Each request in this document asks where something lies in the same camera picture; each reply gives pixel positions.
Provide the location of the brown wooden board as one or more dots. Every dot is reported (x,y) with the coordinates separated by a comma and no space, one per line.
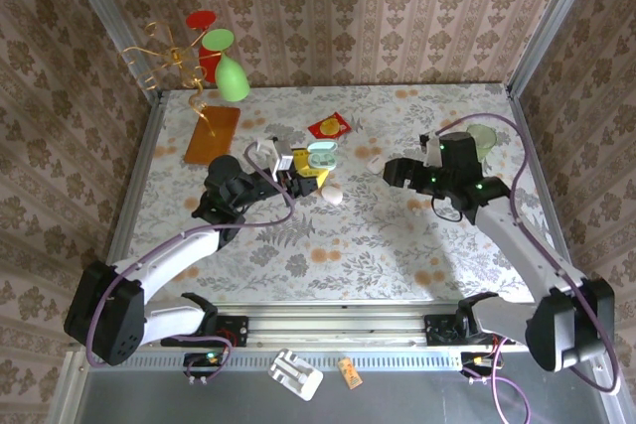
(213,141)

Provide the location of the grey metal panel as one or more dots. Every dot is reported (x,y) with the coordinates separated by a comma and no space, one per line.
(422,404)

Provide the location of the red plastic wine glass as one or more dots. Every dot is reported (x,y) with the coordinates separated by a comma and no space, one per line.
(201,20)

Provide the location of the green plastic wine glass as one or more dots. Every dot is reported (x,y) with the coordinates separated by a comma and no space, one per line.
(231,79)

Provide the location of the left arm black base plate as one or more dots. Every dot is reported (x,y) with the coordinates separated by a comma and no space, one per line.
(233,329)

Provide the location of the small orange packet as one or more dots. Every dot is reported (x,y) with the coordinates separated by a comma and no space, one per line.
(350,373)

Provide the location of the left black connector board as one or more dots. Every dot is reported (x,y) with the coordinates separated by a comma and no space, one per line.
(199,359)

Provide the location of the aluminium frame post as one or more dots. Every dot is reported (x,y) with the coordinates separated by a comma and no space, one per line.
(108,14)
(556,12)

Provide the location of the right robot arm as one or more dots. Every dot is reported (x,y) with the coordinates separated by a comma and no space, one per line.
(526,245)

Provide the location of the aluminium frame rail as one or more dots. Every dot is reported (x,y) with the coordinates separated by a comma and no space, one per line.
(338,325)

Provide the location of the aluminium table side rail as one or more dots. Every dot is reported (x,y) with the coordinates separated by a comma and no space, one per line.
(143,146)
(529,146)

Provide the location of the red foil packet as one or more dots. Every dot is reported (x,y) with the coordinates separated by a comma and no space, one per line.
(328,128)

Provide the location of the green transparent cup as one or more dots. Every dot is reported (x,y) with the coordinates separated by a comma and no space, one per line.
(487,138)

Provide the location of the mint green earbud case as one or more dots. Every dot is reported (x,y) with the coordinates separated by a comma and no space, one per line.
(323,161)

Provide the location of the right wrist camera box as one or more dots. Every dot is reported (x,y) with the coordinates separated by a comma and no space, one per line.
(433,153)

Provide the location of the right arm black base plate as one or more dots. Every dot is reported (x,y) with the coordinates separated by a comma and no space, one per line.
(437,332)

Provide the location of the black connector board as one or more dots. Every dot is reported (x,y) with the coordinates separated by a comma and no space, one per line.
(199,359)
(472,360)

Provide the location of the white plastic holder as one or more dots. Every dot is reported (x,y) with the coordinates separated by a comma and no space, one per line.
(293,374)

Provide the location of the right black connector board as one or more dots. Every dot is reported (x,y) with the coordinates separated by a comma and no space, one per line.
(472,360)

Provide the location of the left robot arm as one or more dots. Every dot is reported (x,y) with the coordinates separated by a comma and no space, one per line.
(104,315)

